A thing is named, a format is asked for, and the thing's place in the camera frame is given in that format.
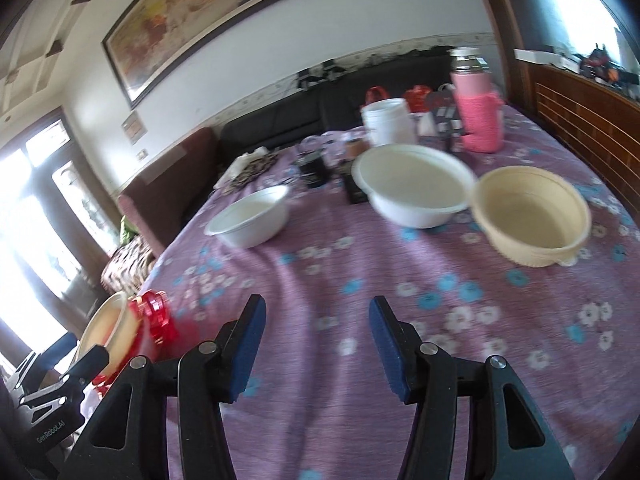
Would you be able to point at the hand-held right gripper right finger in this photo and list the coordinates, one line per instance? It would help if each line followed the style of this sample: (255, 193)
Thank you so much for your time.
(390, 350)

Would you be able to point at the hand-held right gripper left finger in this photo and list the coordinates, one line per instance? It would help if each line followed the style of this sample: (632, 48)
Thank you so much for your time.
(247, 345)

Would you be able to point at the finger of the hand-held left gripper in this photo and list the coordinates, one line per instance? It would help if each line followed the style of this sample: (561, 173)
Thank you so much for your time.
(90, 360)
(55, 347)

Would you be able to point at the wide beige patterned bowl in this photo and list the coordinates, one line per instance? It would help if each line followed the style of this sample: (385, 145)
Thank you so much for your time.
(112, 325)

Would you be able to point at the red glass plate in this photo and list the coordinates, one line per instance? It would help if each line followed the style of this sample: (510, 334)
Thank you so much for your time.
(150, 330)

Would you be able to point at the small white bowl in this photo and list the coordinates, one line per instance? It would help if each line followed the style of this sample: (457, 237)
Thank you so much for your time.
(250, 220)

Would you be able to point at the large white bowl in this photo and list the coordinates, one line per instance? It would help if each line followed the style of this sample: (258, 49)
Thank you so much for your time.
(415, 180)

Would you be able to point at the deep beige ribbed bowl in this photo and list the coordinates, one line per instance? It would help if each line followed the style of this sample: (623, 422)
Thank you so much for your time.
(530, 210)

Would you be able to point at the tiger print blanket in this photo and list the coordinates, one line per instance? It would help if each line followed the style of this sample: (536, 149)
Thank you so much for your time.
(127, 270)

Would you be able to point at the purple floral tablecloth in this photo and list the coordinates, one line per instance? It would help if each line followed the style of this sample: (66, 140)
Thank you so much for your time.
(325, 270)

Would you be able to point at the green cloth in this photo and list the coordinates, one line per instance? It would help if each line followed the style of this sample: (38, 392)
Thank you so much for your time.
(128, 227)

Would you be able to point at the wooden glass door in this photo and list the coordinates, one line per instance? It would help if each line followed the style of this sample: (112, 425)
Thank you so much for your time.
(75, 195)

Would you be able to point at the dark bottle with cork cap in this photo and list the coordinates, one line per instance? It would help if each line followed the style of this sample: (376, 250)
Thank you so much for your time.
(357, 185)

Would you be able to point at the leopard print cloth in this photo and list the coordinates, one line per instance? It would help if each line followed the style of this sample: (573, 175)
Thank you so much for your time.
(250, 170)

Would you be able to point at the brown armchair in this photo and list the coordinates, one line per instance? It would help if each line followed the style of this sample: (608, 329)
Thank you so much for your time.
(170, 185)

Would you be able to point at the white plastic jar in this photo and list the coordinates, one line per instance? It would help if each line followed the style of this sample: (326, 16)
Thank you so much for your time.
(390, 120)

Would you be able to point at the black leather sofa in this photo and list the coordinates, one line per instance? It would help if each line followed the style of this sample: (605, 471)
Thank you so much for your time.
(280, 115)

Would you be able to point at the small framed picture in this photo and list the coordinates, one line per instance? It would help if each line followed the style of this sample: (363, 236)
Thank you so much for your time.
(134, 127)

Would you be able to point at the pink thermos with knitted sleeve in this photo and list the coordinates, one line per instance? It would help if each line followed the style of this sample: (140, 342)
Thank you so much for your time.
(480, 115)

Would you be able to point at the red plastic bag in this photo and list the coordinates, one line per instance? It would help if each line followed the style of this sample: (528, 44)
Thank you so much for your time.
(377, 95)
(417, 97)

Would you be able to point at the black clamp device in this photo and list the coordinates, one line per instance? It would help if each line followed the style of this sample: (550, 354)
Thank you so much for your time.
(305, 79)
(331, 70)

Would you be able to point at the wooden partition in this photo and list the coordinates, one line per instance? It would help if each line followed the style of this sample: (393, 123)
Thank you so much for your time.
(575, 105)

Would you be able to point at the large framed painting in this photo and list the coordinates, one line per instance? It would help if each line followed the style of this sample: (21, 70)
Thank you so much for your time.
(200, 20)

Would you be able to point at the white flat box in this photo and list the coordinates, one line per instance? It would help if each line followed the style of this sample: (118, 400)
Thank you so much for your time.
(545, 57)

